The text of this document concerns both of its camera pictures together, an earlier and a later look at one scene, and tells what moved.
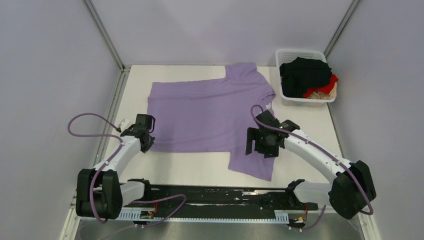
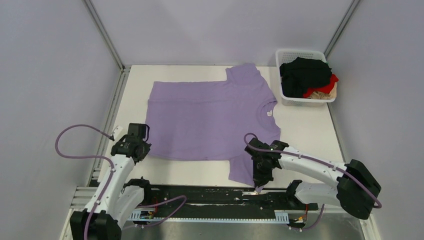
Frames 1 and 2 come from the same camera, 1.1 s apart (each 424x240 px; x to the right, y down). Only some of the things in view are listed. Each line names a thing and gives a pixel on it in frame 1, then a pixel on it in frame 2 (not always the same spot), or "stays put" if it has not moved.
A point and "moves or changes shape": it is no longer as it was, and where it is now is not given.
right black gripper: (253, 133) → (260, 180)
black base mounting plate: (195, 198) stays put
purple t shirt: (214, 114) moves or changes shape
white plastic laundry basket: (283, 55) stays put
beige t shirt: (332, 94) stays put
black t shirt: (300, 75) stays put
